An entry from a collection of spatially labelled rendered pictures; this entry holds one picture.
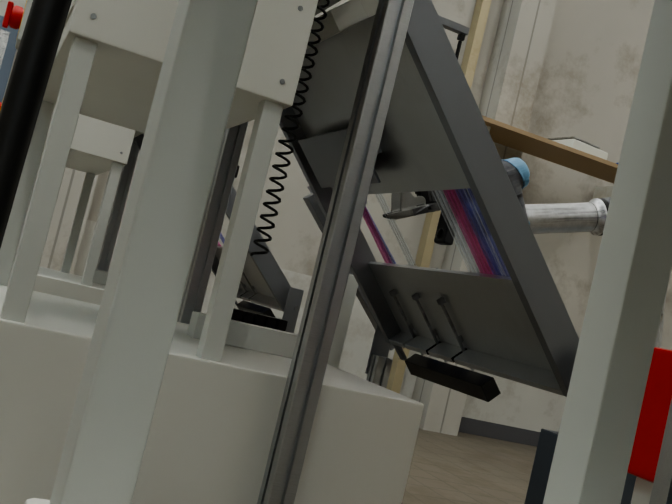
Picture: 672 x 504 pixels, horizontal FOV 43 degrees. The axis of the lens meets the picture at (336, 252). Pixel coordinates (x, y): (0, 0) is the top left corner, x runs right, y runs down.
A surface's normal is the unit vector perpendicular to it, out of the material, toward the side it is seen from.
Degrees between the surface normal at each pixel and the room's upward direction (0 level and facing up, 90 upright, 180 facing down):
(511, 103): 90
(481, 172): 90
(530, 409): 90
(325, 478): 90
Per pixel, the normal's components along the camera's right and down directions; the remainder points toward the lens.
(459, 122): 0.39, 0.04
